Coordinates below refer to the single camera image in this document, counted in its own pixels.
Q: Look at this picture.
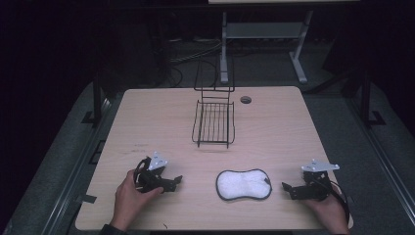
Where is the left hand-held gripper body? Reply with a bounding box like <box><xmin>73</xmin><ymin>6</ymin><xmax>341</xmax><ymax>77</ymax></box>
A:
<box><xmin>133</xmin><ymin>151</ymin><xmax>177</xmax><ymax>194</ymax></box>

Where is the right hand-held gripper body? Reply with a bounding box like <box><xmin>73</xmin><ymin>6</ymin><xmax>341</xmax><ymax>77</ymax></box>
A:
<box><xmin>289</xmin><ymin>159</ymin><xmax>341</xmax><ymax>201</ymax></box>

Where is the white sponge pad black trim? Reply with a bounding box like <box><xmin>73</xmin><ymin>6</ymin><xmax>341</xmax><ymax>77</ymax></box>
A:
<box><xmin>215</xmin><ymin>168</ymin><xmax>273</xmax><ymax>201</ymax></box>

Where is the black wire rack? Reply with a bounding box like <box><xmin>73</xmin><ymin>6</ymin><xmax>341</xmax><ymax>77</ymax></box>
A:
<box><xmin>191</xmin><ymin>58</ymin><xmax>236</xmax><ymax>149</ymax></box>

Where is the person's left hand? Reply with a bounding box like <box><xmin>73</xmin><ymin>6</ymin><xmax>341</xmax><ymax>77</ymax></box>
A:
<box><xmin>110</xmin><ymin>168</ymin><xmax>164</xmax><ymax>232</ymax></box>

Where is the person's right hand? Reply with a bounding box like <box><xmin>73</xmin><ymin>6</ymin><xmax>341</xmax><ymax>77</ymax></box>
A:
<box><xmin>302</xmin><ymin>183</ymin><xmax>350</xmax><ymax>235</ymax></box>

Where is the person's left sleeve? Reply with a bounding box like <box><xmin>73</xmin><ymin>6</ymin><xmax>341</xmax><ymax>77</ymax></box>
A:
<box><xmin>99</xmin><ymin>223</ymin><xmax>128</xmax><ymax>235</ymax></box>

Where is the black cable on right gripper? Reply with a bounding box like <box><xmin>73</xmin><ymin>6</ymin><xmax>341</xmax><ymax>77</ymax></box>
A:
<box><xmin>321</xmin><ymin>178</ymin><xmax>351</xmax><ymax>226</ymax></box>

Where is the black metal post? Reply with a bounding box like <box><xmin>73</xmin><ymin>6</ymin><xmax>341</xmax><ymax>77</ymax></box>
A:
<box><xmin>360</xmin><ymin>72</ymin><xmax>387</xmax><ymax>126</ymax></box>
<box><xmin>81</xmin><ymin>71</ymin><xmax>103</xmax><ymax>125</ymax></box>

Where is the bundle of floor cables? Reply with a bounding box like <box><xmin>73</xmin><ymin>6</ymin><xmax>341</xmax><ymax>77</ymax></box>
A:
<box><xmin>167</xmin><ymin>38</ymin><xmax>224</xmax><ymax>88</ymax></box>

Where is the grey metal table frame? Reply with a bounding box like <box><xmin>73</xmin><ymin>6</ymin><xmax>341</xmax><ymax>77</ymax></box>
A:
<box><xmin>219</xmin><ymin>10</ymin><xmax>314</xmax><ymax>84</ymax></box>

